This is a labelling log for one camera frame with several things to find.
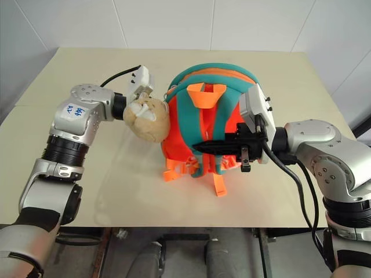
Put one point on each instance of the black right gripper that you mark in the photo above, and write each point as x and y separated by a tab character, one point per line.
251	144

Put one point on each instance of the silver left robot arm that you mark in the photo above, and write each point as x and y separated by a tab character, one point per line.
78	116

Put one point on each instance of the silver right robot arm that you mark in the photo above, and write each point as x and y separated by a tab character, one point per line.
319	139

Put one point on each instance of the orange and teal backpack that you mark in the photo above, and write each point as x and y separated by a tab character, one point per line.
179	144

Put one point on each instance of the beige plush toy head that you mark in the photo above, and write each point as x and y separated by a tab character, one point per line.
147	124

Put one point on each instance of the black crossbar under table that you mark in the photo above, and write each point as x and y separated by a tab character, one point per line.
185	237

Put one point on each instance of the dark grey rounded shape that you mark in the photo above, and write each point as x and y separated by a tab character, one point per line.
221	259
149	259

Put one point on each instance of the white crumpled scrap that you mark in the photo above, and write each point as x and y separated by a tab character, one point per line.
121	233

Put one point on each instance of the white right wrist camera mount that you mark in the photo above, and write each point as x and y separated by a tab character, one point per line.
258	101

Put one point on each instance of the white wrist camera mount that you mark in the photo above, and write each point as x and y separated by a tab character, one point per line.
258	101
142	76

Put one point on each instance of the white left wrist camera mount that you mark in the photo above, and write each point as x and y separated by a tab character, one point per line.
142	76

